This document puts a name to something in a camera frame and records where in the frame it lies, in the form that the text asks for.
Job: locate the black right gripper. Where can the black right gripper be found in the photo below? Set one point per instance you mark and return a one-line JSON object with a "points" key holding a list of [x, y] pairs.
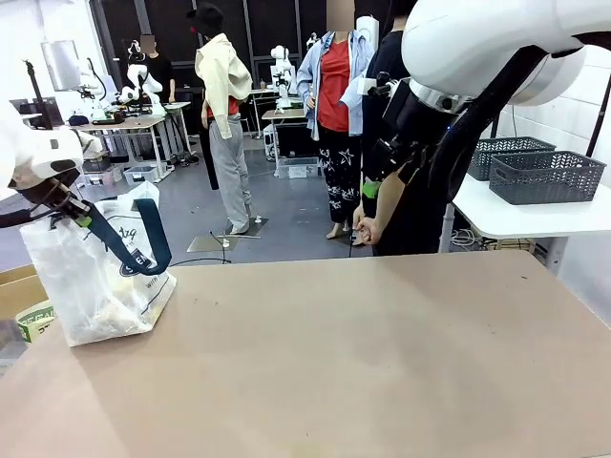
{"points": [[406, 114]]}

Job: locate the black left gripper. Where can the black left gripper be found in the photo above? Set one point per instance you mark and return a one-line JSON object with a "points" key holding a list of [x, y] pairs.
{"points": [[48, 191]]}

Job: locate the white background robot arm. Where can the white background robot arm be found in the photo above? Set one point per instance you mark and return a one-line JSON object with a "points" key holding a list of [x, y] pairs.
{"points": [[141, 81], [281, 71]]}

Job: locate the person's right forearm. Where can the person's right forearm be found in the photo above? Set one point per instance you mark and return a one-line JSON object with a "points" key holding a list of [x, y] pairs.
{"points": [[389, 200]]}

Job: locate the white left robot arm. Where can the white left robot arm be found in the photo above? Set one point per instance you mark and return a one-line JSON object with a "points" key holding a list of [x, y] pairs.
{"points": [[38, 152]]}

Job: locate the person's right hand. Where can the person's right hand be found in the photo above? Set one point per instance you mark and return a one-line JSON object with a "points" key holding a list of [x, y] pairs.
{"points": [[370, 231]]}

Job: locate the dark storage crate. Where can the dark storage crate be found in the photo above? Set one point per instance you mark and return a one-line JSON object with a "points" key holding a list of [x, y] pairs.
{"points": [[98, 162]]}

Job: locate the person in black t-shirt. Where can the person in black t-shirt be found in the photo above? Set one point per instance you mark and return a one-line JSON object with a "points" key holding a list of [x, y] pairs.
{"points": [[415, 224]]}

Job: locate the clear plastic storage bin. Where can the clear plastic storage bin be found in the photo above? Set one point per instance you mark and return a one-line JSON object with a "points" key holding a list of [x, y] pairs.
{"points": [[140, 174], [298, 168]]}

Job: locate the brown top background table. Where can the brown top background table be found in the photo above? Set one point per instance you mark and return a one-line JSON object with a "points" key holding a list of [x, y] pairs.
{"points": [[119, 125]]}

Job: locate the brown cardboard box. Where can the brown cardboard box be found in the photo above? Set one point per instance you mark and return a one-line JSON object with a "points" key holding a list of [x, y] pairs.
{"points": [[19, 291]]}

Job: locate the green white carton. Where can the green white carton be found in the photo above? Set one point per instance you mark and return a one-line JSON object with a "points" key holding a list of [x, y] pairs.
{"points": [[38, 322]]}

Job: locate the small background table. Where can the small background table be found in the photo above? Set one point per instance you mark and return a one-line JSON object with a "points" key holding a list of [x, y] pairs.
{"points": [[286, 114]]}

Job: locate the white computer tower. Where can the white computer tower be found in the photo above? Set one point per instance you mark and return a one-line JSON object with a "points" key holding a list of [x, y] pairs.
{"points": [[269, 140]]}

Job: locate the black tripod stand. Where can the black tripod stand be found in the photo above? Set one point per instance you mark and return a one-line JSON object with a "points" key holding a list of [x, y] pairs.
{"points": [[38, 95]]}

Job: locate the white side table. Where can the white side table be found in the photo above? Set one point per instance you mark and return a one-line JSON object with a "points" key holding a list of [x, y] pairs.
{"points": [[525, 219]]}

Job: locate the silver reflective panel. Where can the silver reflective panel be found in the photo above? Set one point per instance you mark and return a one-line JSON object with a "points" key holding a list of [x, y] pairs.
{"points": [[61, 64]]}

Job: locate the background person in black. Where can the background person in black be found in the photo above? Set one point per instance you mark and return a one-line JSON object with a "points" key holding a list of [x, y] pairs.
{"points": [[160, 71]]}

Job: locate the black slanted tripod leg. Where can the black slanted tripod leg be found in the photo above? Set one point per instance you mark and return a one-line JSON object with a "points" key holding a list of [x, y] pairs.
{"points": [[599, 124]]}

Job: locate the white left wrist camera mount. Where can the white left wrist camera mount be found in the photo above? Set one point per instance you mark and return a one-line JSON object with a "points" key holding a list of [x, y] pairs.
{"points": [[90, 142]]}

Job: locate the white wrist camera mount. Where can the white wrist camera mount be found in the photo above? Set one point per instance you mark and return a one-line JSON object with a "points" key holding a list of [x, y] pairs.
{"points": [[374, 86], [90, 142]]}

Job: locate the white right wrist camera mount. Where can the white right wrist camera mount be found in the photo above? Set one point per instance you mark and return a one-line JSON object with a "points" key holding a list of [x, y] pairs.
{"points": [[374, 86]]}

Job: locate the metal mannequin base plate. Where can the metal mannequin base plate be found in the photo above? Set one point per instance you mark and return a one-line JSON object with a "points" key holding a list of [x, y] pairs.
{"points": [[212, 243]]}

